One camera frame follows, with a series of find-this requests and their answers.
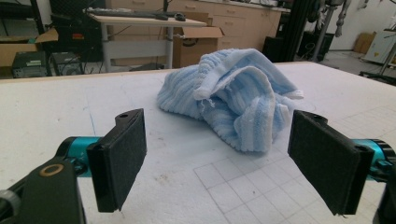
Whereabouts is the grey metal stand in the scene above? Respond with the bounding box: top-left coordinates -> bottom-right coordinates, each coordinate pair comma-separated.
311,0 -> 353,62

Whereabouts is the open cardboard box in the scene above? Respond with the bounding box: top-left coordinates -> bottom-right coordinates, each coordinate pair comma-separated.
172,26 -> 225,69

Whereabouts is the white board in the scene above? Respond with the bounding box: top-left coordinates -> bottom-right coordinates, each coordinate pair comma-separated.
363,29 -> 396,64

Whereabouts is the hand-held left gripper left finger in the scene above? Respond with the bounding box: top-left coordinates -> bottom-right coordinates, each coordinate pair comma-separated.
86,107 -> 148,214

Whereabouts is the black metal frame post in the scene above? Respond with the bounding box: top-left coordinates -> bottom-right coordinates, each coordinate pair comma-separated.
279,0 -> 312,63

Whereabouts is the black computer tower green label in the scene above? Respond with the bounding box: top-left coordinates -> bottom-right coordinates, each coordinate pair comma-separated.
11,50 -> 48,78

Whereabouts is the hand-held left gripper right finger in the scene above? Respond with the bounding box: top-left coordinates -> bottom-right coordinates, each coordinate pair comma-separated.
288,109 -> 375,217

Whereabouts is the small black box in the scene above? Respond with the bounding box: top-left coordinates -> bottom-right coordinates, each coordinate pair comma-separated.
262,36 -> 286,63

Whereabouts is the white foam mat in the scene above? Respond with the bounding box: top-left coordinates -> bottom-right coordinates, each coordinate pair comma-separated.
0,62 -> 396,224

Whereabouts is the blue striped towel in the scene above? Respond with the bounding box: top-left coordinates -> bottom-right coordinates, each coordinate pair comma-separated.
156,48 -> 304,153

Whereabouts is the black keyboard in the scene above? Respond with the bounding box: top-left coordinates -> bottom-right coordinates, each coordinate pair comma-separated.
83,7 -> 169,21

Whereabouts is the wooden drawer cabinet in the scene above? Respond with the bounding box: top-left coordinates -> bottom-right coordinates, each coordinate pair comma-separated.
106,0 -> 283,52

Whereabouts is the black equipment rack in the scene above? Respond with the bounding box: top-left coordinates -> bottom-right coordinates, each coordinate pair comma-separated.
49,0 -> 106,63

